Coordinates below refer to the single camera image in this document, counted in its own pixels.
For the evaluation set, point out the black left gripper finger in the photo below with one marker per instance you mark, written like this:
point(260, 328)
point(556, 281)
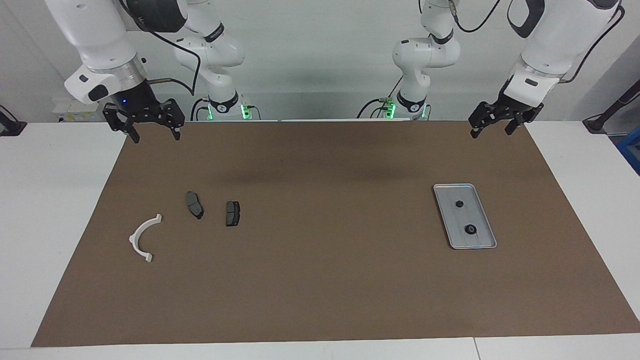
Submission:
point(511, 127)
point(475, 131)

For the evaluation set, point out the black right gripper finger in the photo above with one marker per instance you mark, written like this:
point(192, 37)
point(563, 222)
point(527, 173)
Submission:
point(133, 132)
point(176, 131)

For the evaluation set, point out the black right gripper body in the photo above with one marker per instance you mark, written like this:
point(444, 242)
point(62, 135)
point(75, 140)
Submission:
point(142, 105)

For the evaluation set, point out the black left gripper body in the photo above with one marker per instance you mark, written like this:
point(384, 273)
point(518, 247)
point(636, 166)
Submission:
point(510, 107)

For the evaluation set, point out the large black bearing gear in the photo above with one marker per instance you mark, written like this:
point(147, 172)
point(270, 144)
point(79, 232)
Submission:
point(470, 229)

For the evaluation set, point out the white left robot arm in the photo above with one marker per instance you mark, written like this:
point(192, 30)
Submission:
point(555, 45)

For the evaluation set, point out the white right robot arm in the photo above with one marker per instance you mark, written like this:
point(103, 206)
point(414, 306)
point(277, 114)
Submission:
point(100, 40)

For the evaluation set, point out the silver metal tray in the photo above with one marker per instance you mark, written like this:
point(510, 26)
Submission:
point(475, 210)

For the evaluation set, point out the white box with labels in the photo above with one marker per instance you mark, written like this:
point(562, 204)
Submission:
point(75, 112)

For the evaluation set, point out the dark grey curved brake pad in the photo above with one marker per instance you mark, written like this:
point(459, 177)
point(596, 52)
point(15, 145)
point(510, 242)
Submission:
point(194, 205)

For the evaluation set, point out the dark grey rectangular brake pad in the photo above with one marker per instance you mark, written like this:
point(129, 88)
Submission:
point(232, 213)

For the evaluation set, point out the black table clamp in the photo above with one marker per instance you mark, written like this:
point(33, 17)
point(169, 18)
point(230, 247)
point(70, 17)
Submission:
point(12, 128)

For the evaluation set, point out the blue crate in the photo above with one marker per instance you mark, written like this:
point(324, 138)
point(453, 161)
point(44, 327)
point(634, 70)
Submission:
point(631, 147)

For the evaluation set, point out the brown table mat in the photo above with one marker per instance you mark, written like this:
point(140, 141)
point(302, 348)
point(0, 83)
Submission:
point(320, 280)

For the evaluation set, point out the white curved plastic bracket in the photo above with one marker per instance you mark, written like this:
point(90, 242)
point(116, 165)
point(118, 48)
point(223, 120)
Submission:
point(134, 240)

